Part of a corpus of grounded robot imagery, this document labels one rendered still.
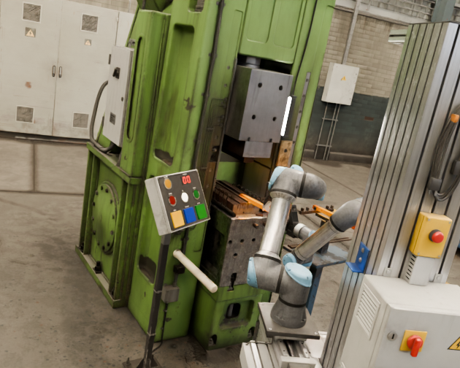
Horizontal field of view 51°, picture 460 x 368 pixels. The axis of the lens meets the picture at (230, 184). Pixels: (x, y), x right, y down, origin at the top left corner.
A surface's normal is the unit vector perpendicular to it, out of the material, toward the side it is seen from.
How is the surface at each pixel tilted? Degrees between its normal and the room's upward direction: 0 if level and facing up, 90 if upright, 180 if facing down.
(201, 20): 89
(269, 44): 90
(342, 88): 90
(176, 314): 90
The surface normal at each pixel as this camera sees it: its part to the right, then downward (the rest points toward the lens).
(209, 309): -0.83, 0.00
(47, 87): 0.33, 0.31
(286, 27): 0.53, 0.32
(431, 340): 0.11, 0.29
